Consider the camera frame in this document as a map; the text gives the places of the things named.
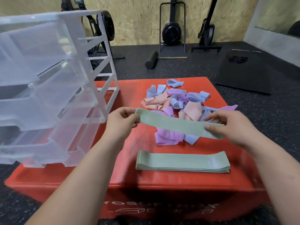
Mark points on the person's right hand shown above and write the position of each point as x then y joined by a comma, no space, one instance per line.
236,131

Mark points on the person's left hand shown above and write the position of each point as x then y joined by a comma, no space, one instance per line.
119,125

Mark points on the pile of mixed resistance bands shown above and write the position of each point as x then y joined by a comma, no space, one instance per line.
194,110

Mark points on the green band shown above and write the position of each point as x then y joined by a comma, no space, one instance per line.
168,122

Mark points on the translucent plastic drawer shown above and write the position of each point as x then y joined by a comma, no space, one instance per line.
35,49
46,105
35,149
79,154

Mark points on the stack of green bands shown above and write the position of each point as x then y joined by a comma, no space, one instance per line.
182,161

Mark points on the clear plastic drawer unit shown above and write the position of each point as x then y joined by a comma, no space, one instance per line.
46,16

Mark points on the person's left forearm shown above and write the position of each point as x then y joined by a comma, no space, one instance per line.
77,185

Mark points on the person's right forearm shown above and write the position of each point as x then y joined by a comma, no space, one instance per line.
279,180

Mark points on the red soft plyo box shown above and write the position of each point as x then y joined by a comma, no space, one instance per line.
131,149

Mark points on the black exercise mat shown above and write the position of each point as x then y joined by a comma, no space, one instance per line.
243,74

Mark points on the black foam roller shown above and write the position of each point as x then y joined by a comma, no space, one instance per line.
152,60

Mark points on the black upright rowing machine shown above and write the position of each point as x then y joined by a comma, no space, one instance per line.
207,32

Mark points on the black ski machine with stand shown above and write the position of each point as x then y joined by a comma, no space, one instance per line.
171,32

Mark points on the wall mirror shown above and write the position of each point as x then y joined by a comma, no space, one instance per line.
274,11

